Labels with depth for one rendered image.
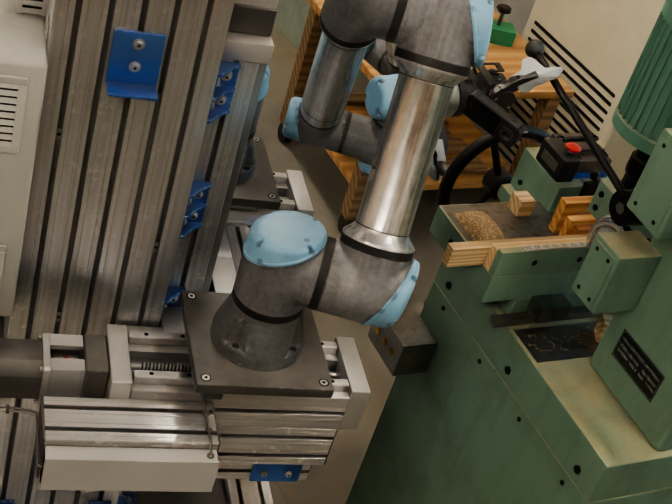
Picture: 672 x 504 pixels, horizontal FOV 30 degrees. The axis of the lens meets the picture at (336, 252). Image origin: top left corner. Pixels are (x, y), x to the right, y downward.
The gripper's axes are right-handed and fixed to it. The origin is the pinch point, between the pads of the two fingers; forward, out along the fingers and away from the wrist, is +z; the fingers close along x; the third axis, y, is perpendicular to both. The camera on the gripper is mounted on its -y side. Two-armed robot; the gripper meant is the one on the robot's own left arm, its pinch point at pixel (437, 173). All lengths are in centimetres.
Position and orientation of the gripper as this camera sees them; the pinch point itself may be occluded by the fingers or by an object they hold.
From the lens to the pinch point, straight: 264.0
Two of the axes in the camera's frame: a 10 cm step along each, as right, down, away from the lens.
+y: -4.2, 3.5, 8.4
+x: -8.8, 0.5, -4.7
